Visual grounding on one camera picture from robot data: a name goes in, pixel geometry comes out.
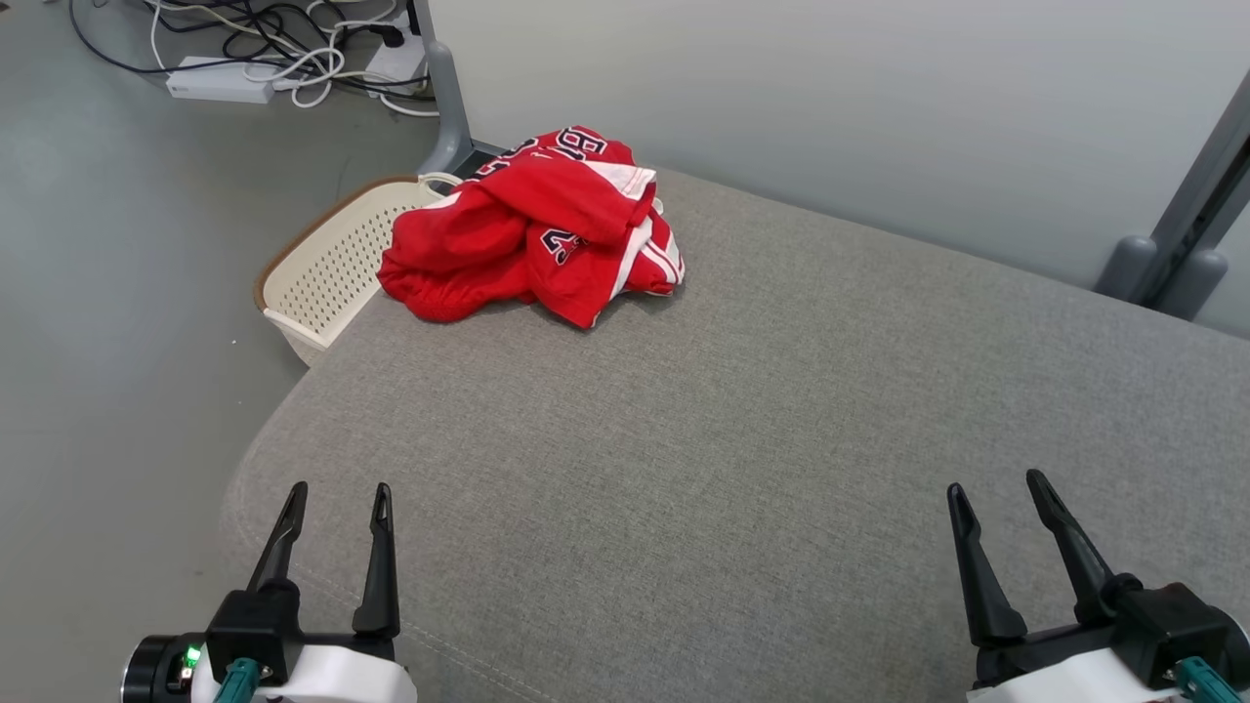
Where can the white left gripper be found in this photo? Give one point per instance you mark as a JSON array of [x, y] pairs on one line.
[[342, 676]]

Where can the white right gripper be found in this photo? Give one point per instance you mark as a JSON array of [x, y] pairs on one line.
[[1074, 679]]

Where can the red basketball jersey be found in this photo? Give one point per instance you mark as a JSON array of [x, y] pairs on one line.
[[586, 283]]

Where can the cream perforated laundry basket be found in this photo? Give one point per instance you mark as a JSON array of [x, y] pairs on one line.
[[332, 273]]

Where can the white power strip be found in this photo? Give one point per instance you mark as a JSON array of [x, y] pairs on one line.
[[220, 83]]

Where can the black plug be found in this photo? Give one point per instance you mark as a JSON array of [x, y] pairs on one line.
[[391, 35]]

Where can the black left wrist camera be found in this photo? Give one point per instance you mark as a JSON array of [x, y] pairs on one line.
[[249, 620]]

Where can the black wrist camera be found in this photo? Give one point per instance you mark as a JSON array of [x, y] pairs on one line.
[[249, 620], [1172, 620]]

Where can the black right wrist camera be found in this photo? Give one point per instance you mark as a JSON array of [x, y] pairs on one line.
[[1172, 620]]

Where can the grey partition post double foot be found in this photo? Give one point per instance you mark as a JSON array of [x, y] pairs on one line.
[[1187, 234]]

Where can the grey partition post single foot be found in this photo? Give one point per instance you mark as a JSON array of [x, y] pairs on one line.
[[447, 88]]

